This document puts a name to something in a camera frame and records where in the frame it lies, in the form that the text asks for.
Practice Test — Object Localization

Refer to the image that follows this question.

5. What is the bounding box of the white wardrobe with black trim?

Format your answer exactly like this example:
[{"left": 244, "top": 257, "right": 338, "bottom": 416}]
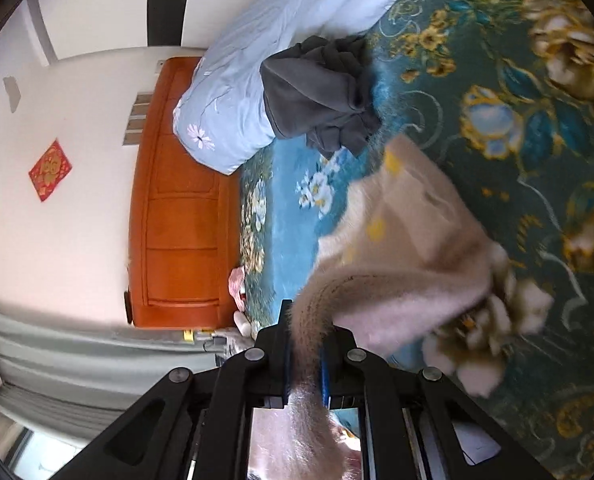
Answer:
[{"left": 27, "top": 0, "right": 298, "bottom": 66}]

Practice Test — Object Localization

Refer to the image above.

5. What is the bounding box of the blue floral blanket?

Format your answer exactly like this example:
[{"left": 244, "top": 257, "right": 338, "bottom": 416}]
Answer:
[{"left": 237, "top": 0, "right": 594, "bottom": 476}]

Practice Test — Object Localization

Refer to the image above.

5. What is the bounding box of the window glass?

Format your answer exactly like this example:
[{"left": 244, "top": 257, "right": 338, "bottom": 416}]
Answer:
[{"left": 4, "top": 422, "right": 85, "bottom": 480}]

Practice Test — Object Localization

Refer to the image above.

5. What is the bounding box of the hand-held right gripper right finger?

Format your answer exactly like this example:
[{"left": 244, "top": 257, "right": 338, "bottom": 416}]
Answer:
[{"left": 319, "top": 327, "right": 560, "bottom": 480}]

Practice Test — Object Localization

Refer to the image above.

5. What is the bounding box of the pink knitted cloth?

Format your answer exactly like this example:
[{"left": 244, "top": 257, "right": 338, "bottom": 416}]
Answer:
[{"left": 228, "top": 266, "right": 248, "bottom": 308}]

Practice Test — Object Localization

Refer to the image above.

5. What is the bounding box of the red wall decoration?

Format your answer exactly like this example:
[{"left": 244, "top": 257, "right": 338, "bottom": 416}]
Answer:
[{"left": 28, "top": 140, "right": 74, "bottom": 202}]

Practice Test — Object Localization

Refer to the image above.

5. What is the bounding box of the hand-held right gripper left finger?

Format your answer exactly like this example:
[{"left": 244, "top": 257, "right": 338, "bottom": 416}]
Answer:
[{"left": 52, "top": 300, "right": 295, "bottom": 480}]

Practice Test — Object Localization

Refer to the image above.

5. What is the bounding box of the dark grey garment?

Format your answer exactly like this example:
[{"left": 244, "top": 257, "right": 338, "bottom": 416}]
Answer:
[{"left": 259, "top": 35, "right": 382, "bottom": 157}]

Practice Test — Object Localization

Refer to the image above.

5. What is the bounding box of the pink fuzzy garment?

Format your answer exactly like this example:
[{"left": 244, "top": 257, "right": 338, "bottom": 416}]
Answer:
[{"left": 249, "top": 135, "right": 495, "bottom": 480}]

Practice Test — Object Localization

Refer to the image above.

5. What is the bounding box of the grey green curtain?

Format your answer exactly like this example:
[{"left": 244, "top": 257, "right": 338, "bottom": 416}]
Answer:
[{"left": 0, "top": 299, "right": 222, "bottom": 441}]

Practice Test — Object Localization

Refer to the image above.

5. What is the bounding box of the light blue floral quilt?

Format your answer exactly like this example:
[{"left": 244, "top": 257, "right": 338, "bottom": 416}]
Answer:
[{"left": 173, "top": 0, "right": 442, "bottom": 176}]

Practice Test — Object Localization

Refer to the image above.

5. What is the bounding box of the orange wooden headboard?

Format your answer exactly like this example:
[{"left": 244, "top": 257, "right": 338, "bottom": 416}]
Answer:
[{"left": 127, "top": 56, "right": 242, "bottom": 330}]

